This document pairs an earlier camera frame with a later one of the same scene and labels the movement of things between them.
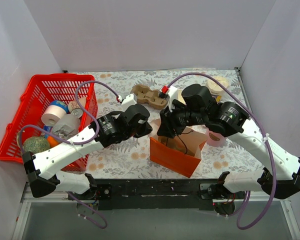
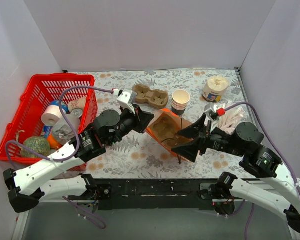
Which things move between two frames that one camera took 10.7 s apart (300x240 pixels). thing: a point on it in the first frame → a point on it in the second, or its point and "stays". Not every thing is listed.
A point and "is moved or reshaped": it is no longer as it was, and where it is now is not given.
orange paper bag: [181, 153] is moved or reshaped
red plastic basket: [42, 90] stays
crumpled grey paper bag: [67, 127] stays
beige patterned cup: [74, 104] stays
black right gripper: [165, 125] → [203, 139]
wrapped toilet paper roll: [216, 90] stays
